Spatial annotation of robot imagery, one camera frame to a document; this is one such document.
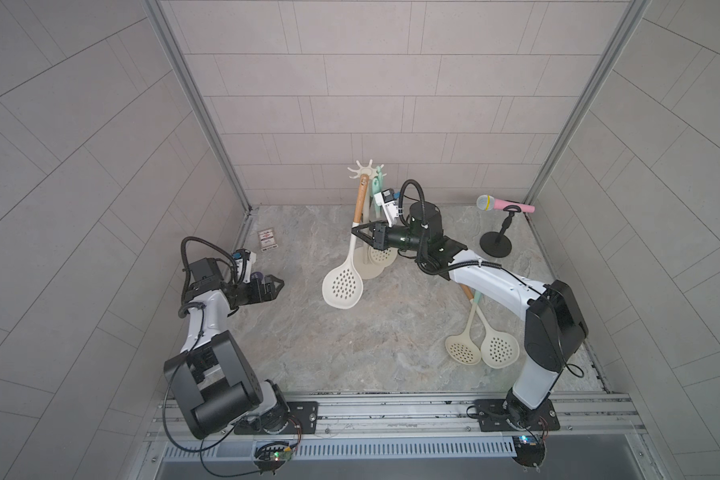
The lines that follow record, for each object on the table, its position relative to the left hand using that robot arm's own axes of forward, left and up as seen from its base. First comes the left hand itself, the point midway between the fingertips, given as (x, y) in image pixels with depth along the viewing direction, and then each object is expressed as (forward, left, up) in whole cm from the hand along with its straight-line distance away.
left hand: (270, 279), depth 85 cm
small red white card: (+20, +8, -8) cm, 23 cm away
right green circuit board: (-39, -66, -9) cm, 78 cm away
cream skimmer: (-6, -22, +9) cm, 25 cm away
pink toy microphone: (+19, -64, +13) cm, 68 cm away
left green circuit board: (-40, -8, -7) cm, 42 cm away
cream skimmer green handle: (+7, -33, +2) cm, 34 cm away
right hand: (+3, -25, +18) cm, 31 cm away
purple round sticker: (+7, +8, -9) cm, 14 cm away
